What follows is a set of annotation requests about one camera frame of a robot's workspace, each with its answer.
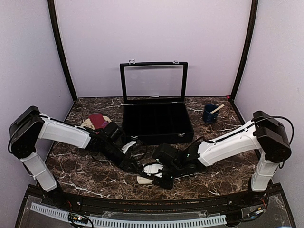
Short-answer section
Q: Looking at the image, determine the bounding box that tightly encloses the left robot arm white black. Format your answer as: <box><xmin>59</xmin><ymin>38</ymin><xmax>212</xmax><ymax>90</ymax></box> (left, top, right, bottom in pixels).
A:
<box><xmin>8</xmin><ymin>106</ymin><xmax>138</xmax><ymax>207</ymax></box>

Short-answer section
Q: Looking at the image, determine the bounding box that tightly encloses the black frame post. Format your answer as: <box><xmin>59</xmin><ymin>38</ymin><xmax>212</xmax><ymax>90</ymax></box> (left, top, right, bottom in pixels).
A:
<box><xmin>229</xmin><ymin>0</ymin><xmax>259</xmax><ymax>103</ymax></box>
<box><xmin>47</xmin><ymin>0</ymin><xmax>78</xmax><ymax>102</ymax></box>

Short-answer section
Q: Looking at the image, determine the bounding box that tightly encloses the right black frame post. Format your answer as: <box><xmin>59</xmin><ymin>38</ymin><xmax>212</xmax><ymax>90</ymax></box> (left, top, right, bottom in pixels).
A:
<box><xmin>229</xmin><ymin>0</ymin><xmax>259</xmax><ymax>103</ymax></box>

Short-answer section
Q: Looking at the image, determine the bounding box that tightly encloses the dark blue mug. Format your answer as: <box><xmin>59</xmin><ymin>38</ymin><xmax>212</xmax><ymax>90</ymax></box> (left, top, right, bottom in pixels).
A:
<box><xmin>203</xmin><ymin>104</ymin><xmax>219</xmax><ymax>124</ymax></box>

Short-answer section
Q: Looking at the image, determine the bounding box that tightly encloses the maroon purple orange sock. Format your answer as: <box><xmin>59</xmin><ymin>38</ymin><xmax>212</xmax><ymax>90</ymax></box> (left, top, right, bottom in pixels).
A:
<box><xmin>89</xmin><ymin>113</ymin><xmax>111</xmax><ymax>130</ymax></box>

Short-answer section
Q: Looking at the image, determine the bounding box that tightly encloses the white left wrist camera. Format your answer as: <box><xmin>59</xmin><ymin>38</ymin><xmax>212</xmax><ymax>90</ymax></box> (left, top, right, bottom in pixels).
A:
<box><xmin>121</xmin><ymin>140</ymin><xmax>143</xmax><ymax>154</ymax></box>

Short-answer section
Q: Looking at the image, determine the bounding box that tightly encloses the black display case with lid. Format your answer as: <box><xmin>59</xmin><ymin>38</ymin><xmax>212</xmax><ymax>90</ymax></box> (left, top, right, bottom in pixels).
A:
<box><xmin>120</xmin><ymin>61</ymin><xmax>194</xmax><ymax>145</ymax></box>

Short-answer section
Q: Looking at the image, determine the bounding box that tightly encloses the white slotted cable duct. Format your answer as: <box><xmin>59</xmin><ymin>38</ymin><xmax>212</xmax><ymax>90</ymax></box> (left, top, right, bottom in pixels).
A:
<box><xmin>29</xmin><ymin>202</ymin><xmax>227</xmax><ymax>228</ymax></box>

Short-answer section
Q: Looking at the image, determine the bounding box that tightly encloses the wooden stick in mug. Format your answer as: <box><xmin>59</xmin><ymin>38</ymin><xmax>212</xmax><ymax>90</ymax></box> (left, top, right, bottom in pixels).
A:
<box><xmin>210</xmin><ymin>104</ymin><xmax>225</xmax><ymax>114</ymax></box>

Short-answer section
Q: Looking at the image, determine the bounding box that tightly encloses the beige brown block sock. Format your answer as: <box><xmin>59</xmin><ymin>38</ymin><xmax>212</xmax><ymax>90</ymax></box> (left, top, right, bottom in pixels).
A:
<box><xmin>136</xmin><ymin>176</ymin><xmax>153</xmax><ymax>185</ymax></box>

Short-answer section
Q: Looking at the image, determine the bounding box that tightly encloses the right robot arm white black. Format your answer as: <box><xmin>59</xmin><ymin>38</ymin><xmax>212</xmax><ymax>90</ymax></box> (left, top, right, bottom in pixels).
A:
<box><xmin>143</xmin><ymin>111</ymin><xmax>294</xmax><ymax>206</ymax></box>

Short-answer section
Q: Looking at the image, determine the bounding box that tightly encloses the left black frame post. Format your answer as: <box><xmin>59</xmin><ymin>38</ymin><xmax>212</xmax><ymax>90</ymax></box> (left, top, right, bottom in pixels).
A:
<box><xmin>47</xmin><ymin>0</ymin><xmax>78</xmax><ymax>102</ymax></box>

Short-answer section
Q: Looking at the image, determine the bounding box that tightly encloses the beige round embroidered coaster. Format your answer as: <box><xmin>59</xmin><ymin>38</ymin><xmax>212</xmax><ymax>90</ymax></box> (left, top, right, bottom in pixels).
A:
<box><xmin>80</xmin><ymin>116</ymin><xmax>112</xmax><ymax>130</ymax></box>

